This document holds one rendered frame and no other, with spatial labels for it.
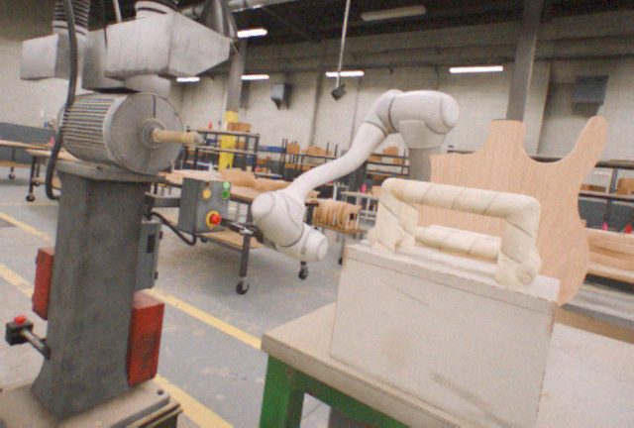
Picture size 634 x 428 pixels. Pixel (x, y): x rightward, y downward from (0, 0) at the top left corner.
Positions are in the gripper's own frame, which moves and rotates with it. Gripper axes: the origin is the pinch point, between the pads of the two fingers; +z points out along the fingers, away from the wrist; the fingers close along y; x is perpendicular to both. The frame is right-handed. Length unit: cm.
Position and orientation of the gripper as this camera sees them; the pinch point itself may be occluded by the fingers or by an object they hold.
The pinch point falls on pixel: (228, 223)
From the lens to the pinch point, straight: 137.8
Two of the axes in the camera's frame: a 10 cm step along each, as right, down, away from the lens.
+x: 1.4, -9.9, -0.5
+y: 5.5, 0.3, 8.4
